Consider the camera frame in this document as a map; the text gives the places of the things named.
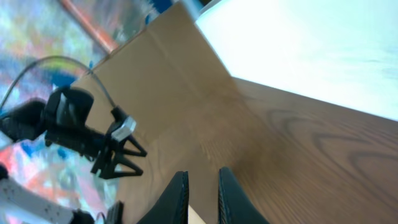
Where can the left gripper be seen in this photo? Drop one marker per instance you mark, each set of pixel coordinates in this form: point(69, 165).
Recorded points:
point(94, 146)

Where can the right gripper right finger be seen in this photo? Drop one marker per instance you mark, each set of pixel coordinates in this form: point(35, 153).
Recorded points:
point(234, 206)

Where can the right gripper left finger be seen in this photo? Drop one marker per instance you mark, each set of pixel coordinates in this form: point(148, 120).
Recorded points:
point(172, 205)

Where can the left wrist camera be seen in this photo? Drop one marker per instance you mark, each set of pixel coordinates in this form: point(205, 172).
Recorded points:
point(123, 129)

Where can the orange pole in background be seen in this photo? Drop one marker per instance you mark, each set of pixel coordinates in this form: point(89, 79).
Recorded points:
point(96, 32)

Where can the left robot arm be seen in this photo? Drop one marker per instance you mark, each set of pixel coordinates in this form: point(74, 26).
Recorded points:
point(47, 149)

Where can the open cardboard box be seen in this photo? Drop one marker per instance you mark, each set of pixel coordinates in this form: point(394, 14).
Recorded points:
point(193, 217)

